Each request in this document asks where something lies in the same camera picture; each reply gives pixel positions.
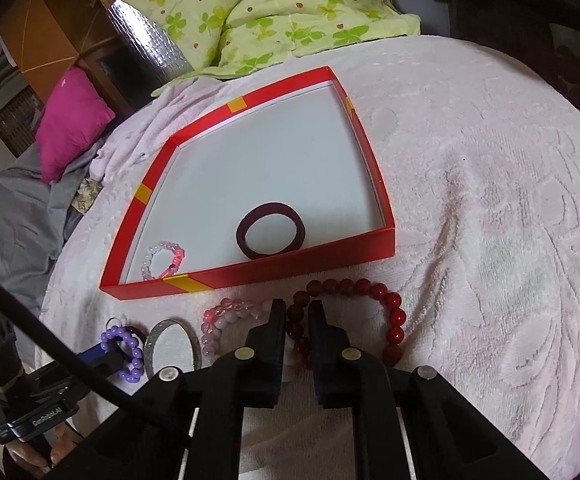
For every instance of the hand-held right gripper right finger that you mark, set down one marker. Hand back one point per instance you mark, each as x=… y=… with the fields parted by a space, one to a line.
x=320 y=327

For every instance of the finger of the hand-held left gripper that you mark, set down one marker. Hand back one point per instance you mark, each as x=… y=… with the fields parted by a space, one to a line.
x=94 y=357

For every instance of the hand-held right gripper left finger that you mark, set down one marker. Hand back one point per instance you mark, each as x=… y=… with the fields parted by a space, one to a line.
x=275 y=322

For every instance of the grey translucent bangle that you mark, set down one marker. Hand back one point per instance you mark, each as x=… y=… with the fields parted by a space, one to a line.
x=148 y=350

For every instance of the red cardboard box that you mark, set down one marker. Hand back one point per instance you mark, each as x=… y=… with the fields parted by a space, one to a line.
x=280 y=160

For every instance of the person's left hand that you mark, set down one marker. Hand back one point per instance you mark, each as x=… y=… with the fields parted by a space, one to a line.
x=32 y=460

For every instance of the maroon hair band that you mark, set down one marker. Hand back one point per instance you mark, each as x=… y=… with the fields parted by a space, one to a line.
x=270 y=254

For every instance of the grey blanket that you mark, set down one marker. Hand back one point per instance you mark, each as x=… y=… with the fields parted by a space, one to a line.
x=14 y=220

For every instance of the small patterned cloth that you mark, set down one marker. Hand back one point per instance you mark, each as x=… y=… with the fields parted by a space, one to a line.
x=87 y=195

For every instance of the pale pink blanket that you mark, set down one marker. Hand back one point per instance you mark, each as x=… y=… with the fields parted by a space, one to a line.
x=470 y=210

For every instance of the magenta pillow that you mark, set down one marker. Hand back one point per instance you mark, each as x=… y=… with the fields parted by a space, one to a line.
x=69 y=120

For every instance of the dark lattice cabinet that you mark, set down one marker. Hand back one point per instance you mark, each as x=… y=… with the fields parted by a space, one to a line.
x=14 y=120

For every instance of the silver foil sheet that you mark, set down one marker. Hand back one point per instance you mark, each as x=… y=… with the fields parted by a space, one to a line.
x=144 y=40

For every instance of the green floral quilt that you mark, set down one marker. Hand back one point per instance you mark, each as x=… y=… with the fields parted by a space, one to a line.
x=295 y=10

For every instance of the wooden cabinet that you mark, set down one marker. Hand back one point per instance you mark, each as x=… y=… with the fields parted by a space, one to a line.
x=44 y=20

